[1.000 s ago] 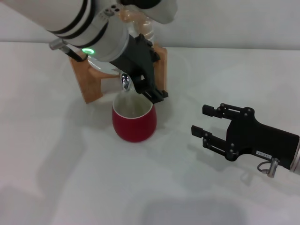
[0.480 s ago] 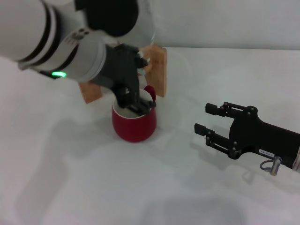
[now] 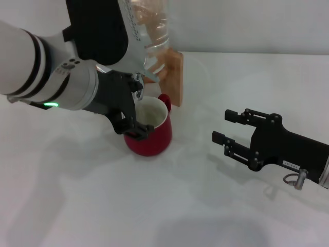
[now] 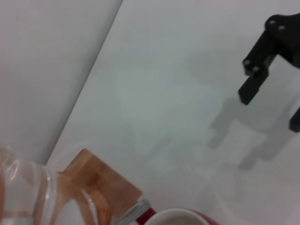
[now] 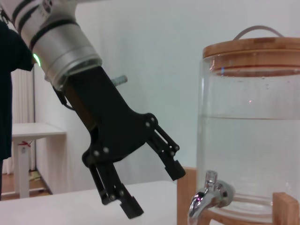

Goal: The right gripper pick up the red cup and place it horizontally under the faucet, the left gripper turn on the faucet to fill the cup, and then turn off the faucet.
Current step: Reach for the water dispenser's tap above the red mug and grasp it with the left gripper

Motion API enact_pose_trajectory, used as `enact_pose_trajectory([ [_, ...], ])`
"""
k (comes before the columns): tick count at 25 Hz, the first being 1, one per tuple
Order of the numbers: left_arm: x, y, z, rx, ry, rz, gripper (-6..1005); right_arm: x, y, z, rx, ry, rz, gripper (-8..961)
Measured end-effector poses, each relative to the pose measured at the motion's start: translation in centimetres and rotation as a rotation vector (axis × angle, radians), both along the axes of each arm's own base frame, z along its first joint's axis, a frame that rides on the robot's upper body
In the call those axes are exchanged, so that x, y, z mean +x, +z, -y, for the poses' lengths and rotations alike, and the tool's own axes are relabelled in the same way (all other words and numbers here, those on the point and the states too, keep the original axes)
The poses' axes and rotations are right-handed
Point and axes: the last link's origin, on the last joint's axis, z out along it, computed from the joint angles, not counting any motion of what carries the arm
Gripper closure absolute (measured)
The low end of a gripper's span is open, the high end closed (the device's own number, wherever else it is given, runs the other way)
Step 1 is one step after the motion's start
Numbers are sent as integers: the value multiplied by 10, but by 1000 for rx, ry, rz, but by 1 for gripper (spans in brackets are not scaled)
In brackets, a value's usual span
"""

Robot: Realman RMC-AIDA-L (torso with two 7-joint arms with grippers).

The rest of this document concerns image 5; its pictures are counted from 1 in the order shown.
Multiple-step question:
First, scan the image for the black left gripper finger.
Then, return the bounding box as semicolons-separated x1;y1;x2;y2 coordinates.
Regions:
146;123;187;182
88;162;144;220

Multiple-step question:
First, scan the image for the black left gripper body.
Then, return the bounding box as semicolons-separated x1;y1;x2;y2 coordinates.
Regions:
52;65;158;167

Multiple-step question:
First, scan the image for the chrome faucet tap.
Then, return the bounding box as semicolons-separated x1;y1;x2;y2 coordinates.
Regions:
188;170;235;225

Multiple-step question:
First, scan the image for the wooden dispenser stand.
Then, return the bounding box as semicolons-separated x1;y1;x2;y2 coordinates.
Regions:
177;166;300;225

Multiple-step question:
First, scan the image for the white desk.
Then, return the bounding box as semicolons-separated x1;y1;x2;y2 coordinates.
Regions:
10;123;68;198

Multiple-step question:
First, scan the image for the clear glass water dispenser jar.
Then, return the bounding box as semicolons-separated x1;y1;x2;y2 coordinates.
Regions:
196;56;300;218

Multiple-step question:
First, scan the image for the red ribbon tag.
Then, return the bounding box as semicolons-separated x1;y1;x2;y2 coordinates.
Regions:
20;140;31;153

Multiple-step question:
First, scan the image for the white curtain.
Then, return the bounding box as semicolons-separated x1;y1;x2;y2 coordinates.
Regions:
11;67;35;124

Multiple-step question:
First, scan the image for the person in black clothing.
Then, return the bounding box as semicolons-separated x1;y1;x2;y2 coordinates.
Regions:
0;9;33;201

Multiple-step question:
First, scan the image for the bamboo lid with metal handle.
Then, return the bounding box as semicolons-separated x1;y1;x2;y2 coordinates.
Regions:
202;25;300;77

